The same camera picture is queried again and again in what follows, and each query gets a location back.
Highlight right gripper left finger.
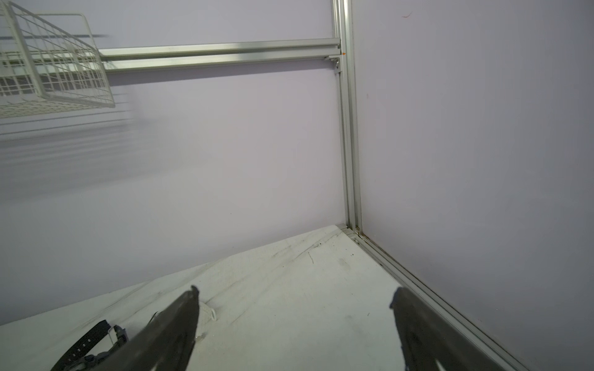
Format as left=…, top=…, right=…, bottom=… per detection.
left=96, top=286, right=200, bottom=371

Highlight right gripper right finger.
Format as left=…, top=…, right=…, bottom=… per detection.
left=390, top=287, right=502, bottom=370

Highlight black digital wrist watch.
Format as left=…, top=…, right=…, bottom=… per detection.
left=51, top=320, right=128, bottom=371

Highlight aluminium cage frame profiles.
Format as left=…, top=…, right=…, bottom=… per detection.
left=104, top=1, right=524, bottom=370

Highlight white wire wall basket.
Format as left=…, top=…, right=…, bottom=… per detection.
left=1, top=1, right=114, bottom=119

